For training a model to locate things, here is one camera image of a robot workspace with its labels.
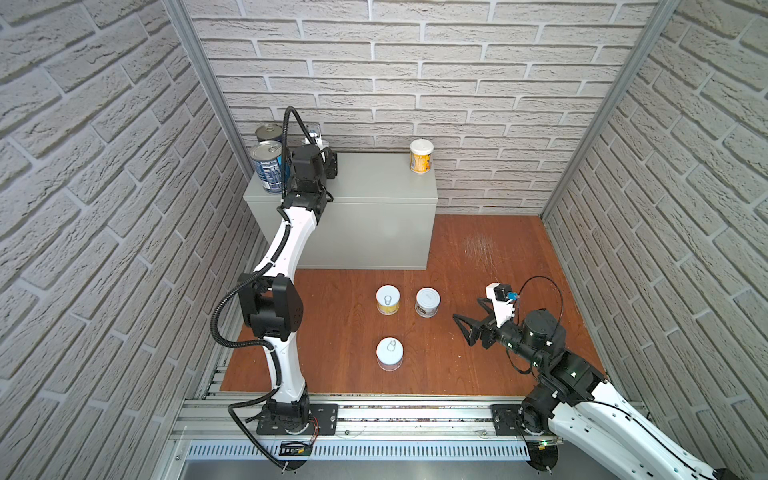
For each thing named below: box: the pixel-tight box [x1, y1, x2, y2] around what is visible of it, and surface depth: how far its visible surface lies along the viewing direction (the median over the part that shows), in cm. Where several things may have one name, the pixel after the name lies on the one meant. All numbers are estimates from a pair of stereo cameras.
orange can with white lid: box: [410, 138, 434, 173], surface depth 81 cm
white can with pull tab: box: [376, 336, 404, 372], surface depth 81 cm
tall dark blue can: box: [255, 124, 283, 142], surface depth 79 cm
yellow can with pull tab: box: [376, 284, 401, 316], surface depth 92 cm
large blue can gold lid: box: [250, 140, 291, 194], surface depth 73 cm
